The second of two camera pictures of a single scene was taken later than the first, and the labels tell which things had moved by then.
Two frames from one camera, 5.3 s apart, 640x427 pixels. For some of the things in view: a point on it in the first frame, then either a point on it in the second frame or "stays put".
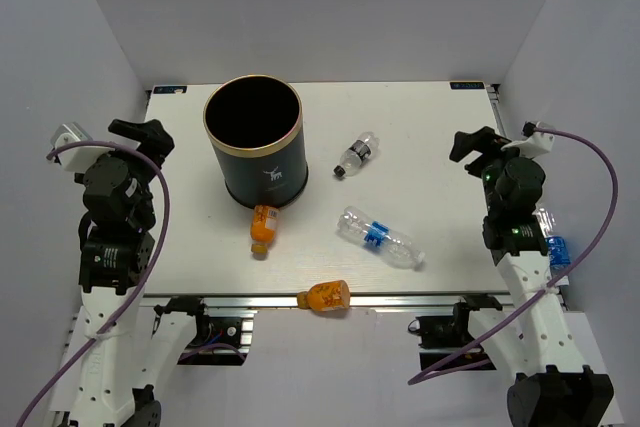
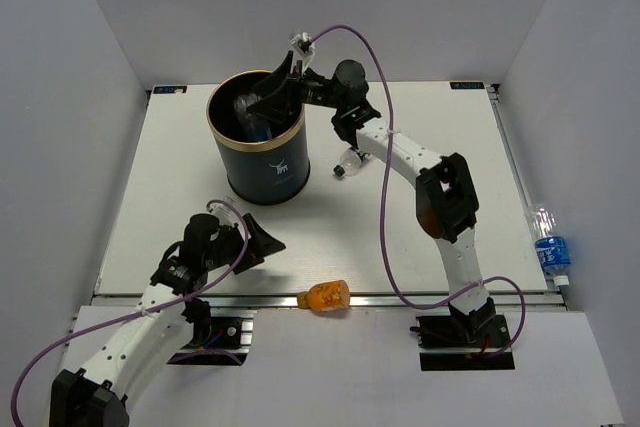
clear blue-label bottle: x=558 y=250 stays put
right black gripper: x=483 y=141 → x=281 y=93
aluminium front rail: x=288 y=301 stays put
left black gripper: x=156 y=142 → x=262 y=246
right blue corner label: x=467 y=85 stays put
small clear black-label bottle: x=357 y=154 stays put
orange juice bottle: x=327 y=296 stays put
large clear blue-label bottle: x=391 y=242 → x=255 y=126
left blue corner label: x=171 y=90 stays put
